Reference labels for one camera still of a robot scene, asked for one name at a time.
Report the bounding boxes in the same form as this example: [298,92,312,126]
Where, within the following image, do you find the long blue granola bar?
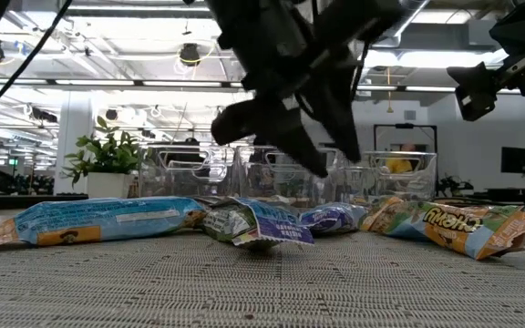
[0,195,208,254]

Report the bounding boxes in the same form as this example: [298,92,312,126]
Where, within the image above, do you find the person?
[384,143,422,175]
[166,136,211,168]

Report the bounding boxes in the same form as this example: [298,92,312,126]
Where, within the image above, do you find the purple blue granola bar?
[298,201,369,237]

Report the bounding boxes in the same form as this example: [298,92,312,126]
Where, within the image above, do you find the black gantry frame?
[373,122,439,154]

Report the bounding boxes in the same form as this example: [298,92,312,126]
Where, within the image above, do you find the black monitor on arm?
[500,146,525,175]

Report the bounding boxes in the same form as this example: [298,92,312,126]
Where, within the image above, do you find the green orange Chewy granola bar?
[358,195,525,261]

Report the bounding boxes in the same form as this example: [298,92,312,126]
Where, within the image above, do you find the long ceiling light strip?
[0,77,523,95]

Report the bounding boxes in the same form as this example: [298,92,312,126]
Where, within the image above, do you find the black desk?
[485,186,525,209]

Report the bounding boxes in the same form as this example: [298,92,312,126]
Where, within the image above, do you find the green plant in white pot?
[61,116,145,200]

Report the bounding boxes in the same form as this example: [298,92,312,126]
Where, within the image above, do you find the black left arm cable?
[0,0,74,125]

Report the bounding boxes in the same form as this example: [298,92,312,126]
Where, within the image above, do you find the black equipment with cables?
[435,175,476,198]

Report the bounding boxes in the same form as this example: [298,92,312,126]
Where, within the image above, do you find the grey woven mat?
[0,225,525,328]

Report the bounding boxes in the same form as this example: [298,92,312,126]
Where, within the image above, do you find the clear plastic bin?
[236,145,342,206]
[138,144,239,201]
[335,150,438,206]

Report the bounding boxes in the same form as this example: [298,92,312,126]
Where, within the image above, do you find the silver ventilation duct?
[362,0,431,87]

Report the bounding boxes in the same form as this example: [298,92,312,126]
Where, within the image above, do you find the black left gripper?
[207,0,364,179]

